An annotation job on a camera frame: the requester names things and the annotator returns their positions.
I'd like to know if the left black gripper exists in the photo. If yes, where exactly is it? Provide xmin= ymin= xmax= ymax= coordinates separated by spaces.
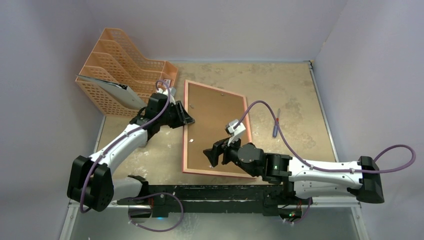
xmin=158 ymin=100 xmax=193 ymax=129

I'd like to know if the pink picture frame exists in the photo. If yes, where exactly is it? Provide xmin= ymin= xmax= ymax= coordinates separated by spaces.
xmin=182 ymin=80 xmax=250 ymax=178

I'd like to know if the blue red screwdriver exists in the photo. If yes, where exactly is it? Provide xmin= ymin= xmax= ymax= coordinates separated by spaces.
xmin=272 ymin=108 xmax=281 ymax=138

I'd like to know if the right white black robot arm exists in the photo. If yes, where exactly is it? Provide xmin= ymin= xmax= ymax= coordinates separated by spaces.
xmin=203 ymin=138 xmax=385 ymax=204

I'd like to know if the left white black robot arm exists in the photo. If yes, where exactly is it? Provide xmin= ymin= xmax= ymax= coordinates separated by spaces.
xmin=67 ymin=93 xmax=195 ymax=213

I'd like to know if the grey folder in organizer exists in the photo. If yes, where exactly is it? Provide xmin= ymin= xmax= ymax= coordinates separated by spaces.
xmin=76 ymin=74 xmax=147 ymax=110

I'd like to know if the orange plastic file organizer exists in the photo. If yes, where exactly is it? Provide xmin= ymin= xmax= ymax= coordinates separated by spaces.
xmin=75 ymin=27 xmax=178 ymax=118

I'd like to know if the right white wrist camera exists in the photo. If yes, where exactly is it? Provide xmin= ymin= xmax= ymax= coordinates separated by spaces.
xmin=225 ymin=119 xmax=246 ymax=146

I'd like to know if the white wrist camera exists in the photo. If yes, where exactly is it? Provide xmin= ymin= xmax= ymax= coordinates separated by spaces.
xmin=156 ymin=87 xmax=177 ymax=105
xmin=225 ymin=119 xmax=246 ymax=146

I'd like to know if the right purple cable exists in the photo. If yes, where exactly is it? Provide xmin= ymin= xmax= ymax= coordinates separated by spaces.
xmin=233 ymin=100 xmax=417 ymax=225

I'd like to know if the purple cable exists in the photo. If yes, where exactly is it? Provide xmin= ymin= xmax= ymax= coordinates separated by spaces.
xmin=233 ymin=100 xmax=417 ymax=225
xmin=79 ymin=80 xmax=185 ymax=232

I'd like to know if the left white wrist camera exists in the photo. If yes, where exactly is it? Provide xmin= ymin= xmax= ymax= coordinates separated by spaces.
xmin=156 ymin=87 xmax=177 ymax=105

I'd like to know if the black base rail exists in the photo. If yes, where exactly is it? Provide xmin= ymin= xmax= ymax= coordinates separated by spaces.
xmin=117 ymin=183 xmax=313 ymax=218

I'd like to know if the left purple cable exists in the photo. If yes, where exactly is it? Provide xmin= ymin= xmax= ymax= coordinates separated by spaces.
xmin=79 ymin=80 xmax=185 ymax=232

